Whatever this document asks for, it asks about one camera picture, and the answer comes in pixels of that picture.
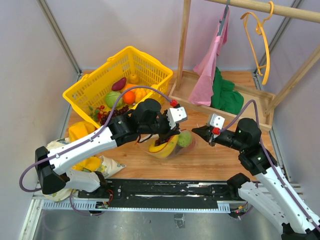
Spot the green custard apple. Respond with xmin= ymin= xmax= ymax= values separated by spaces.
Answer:
xmin=177 ymin=131 xmax=193 ymax=148

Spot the yellow bell pepper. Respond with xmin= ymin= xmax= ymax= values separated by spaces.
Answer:
xmin=135 ymin=88 xmax=147 ymax=104

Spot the wooden clothes rack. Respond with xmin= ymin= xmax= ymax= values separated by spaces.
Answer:
xmin=169 ymin=0 xmax=320 ymax=132

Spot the clear zip top bag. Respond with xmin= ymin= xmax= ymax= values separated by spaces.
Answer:
xmin=135 ymin=129 xmax=196 ymax=160

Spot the orange mango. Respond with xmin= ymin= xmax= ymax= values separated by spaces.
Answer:
xmin=120 ymin=83 xmax=138 ymax=93

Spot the green round fruit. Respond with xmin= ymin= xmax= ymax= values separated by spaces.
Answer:
xmin=104 ymin=91 xmax=123 ymax=109

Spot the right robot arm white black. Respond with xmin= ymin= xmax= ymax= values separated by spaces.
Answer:
xmin=192 ymin=114 xmax=320 ymax=240

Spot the cherry sprig with leaves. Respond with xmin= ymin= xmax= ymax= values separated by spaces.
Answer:
xmin=88 ymin=105 xmax=105 ymax=122

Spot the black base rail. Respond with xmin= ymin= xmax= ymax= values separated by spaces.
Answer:
xmin=77 ymin=178 xmax=246 ymax=213

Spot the pink shirt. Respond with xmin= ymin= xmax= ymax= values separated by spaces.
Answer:
xmin=188 ymin=8 xmax=230 ymax=106

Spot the yellow plastic basket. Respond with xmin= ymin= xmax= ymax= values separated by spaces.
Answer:
xmin=62 ymin=46 xmax=173 ymax=128

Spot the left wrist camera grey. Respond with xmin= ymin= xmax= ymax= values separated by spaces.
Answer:
xmin=166 ymin=99 xmax=188 ymax=130

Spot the yellow clothes hanger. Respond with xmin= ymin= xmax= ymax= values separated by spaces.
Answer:
xmin=240 ymin=1 xmax=275 ymax=86

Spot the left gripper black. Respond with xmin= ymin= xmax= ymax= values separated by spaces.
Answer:
xmin=139 ymin=109 xmax=181 ymax=143

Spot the purple sweet potato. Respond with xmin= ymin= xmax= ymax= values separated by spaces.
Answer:
xmin=111 ymin=77 xmax=127 ymax=92

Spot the orange fruit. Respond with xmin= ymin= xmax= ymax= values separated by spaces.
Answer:
xmin=122 ymin=90 xmax=136 ymax=105

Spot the yellow banana bunch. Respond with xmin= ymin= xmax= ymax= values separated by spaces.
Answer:
xmin=148 ymin=135 xmax=179 ymax=159

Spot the patterned yellow white cloth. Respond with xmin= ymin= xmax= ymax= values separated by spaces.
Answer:
xmin=44 ymin=121 xmax=126 ymax=202

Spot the green cloth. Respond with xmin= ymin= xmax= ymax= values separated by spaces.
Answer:
xmin=210 ymin=67 xmax=244 ymax=115

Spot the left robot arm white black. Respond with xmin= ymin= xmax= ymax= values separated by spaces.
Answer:
xmin=35 ymin=98 xmax=187 ymax=198

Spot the grey clothes hanger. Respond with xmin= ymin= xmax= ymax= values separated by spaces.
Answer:
xmin=217 ymin=0 xmax=230 ymax=36

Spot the dark grape bunch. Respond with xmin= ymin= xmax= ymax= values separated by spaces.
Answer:
xmin=154 ymin=139 xmax=165 ymax=147

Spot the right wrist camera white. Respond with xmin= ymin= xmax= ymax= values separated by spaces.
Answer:
xmin=206 ymin=113 xmax=225 ymax=138

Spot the black grape bunch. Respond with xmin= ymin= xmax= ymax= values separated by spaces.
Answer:
xmin=98 ymin=105 xmax=129 ymax=126

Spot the yellow pear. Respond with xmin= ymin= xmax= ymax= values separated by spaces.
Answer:
xmin=128 ymin=73 xmax=140 ymax=85

